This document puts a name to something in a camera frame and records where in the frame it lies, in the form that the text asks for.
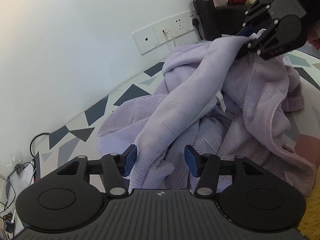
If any lavender ribbed pajama garment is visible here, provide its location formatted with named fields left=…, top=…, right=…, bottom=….
left=97, top=36, right=317, bottom=197

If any black nightstand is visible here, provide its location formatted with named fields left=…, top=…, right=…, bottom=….
left=215, top=5, right=249, bottom=35

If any white charging cable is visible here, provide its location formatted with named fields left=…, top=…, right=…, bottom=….
left=162, top=29, right=176, bottom=48

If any black thermos bottle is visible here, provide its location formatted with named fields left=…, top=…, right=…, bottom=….
left=193, top=0, right=221, bottom=41

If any white wall socket panel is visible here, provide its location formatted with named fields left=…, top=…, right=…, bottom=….
left=132, top=10, right=200, bottom=55

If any person right hand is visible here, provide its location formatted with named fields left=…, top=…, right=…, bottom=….
left=308, top=22, right=320, bottom=50

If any black power strip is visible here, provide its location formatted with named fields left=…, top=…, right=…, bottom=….
left=34, top=152, right=41, bottom=182

